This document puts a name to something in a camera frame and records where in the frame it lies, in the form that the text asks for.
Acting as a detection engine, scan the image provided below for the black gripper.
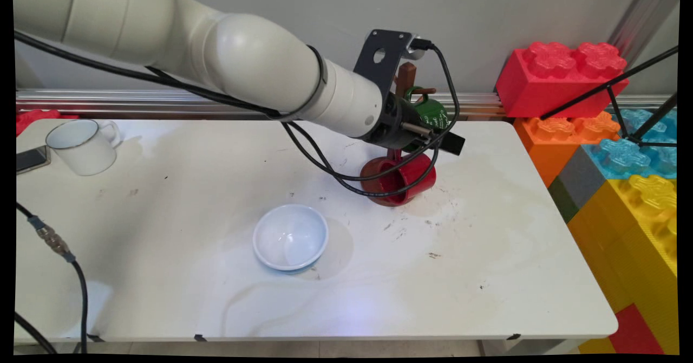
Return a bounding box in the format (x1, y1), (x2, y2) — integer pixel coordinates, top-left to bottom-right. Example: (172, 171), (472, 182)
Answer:
(368, 93), (466, 157)

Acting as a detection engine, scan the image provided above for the green enamel mug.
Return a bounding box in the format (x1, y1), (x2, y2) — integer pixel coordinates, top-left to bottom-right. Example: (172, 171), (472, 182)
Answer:
(403, 86), (452, 153)

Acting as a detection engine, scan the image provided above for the red mug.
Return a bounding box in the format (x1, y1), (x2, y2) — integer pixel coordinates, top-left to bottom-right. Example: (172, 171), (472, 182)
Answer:
(366, 150), (437, 208)

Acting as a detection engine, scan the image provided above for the brown wooden mug tree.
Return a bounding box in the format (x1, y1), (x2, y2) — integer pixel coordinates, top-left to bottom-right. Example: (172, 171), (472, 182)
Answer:
(359, 62), (438, 208)

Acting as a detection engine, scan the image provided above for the orange toy brick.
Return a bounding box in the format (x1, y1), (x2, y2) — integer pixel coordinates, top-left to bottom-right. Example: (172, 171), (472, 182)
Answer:
(513, 112), (621, 188)

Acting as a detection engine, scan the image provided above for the big red toy brick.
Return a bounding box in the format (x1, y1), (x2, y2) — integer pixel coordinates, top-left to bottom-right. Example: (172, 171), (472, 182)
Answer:
(495, 41), (630, 120)

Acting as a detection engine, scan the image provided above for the grey toy brick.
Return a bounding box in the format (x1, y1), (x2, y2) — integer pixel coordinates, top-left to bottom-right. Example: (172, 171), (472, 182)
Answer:
(557, 146), (608, 210)

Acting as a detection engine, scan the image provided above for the black tripod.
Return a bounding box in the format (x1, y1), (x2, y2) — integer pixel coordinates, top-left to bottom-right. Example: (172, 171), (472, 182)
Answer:
(540, 46), (679, 150)

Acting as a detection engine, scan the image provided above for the translucent blue toy brick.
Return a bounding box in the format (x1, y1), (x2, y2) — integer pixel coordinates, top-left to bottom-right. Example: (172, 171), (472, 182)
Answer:
(581, 108), (678, 181)

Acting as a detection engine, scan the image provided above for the white bowl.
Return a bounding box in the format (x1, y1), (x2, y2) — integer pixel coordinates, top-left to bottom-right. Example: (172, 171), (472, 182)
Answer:
(252, 204), (329, 274)

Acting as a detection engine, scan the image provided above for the big yellow toy brick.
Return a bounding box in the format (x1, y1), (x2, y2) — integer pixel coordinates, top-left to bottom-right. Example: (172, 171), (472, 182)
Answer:
(567, 174), (678, 354)

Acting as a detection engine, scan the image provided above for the small yellow toy brick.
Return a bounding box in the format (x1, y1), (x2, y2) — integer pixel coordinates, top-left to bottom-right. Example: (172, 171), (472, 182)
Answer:
(576, 338), (616, 355)

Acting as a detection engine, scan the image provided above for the small red toy brick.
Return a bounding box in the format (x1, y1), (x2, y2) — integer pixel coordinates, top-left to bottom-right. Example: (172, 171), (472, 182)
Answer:
(607, 304), (664, 355)

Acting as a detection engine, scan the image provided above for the white enamel mug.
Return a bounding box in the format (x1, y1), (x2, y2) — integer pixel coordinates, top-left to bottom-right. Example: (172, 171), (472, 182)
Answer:
(45, 119), (122, 177)

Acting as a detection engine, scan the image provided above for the smartphone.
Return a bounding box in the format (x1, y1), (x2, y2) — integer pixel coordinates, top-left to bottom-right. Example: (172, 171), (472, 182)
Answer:
(16, 145), (51, 174)

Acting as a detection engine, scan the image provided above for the black camera cable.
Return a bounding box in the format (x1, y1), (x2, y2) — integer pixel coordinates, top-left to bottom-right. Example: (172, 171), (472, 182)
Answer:
(13, 30), (461, 183)

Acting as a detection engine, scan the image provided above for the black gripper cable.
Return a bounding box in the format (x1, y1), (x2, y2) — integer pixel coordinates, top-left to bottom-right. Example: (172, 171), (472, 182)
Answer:
(282, 119), (439, 199)

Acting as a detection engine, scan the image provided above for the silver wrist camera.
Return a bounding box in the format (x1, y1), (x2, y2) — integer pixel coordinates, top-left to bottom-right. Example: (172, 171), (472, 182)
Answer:
(403, 32), (434, 61)

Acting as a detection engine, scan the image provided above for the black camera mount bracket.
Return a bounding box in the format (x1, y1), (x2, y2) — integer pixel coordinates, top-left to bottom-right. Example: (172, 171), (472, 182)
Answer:
(353, 28), (415, 107)

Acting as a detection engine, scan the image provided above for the black cable strap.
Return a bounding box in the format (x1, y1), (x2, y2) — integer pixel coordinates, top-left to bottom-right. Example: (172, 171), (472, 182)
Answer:
(270, 43), (329, 123)

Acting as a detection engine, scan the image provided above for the aluminium post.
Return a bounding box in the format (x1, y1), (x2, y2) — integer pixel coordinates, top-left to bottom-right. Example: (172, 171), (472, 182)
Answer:
(606, 0), (681, 56)

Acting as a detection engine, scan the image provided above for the aluminium wall rail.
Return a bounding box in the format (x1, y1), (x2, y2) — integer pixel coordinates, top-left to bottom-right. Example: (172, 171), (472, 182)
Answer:
(16, 89), (678, 121)

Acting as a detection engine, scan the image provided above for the cable with metal connector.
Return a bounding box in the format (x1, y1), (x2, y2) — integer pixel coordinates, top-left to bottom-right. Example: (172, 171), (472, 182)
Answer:
(16, 203), (89, 354)

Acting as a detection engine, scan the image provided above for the thin black cable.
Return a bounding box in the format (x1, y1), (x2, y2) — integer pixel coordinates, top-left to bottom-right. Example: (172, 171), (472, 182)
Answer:
(15, 313), (58, 355)

